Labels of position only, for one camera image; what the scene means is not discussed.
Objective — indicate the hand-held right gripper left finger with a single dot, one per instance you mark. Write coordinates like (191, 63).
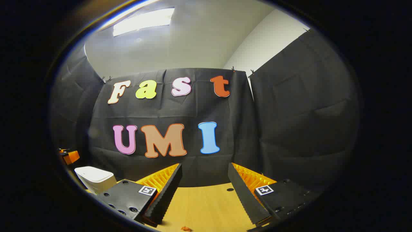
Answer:
(167, 196)

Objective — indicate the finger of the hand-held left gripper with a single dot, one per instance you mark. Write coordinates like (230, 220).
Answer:
(71, 157)

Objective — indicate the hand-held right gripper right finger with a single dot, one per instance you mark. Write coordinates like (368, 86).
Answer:
(246, 199)

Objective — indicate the white desktop garbage bin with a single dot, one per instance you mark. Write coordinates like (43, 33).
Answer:
(95, 177)

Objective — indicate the orange paper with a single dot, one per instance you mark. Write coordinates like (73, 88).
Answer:
(186, 229)

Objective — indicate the wooden desktop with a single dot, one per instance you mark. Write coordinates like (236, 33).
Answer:
(206, 206)

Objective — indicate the black backdrop cloth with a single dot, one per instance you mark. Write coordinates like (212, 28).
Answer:
(289, 129)

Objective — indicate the ceiling light panel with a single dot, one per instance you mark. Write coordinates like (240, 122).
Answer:
(145, 21)

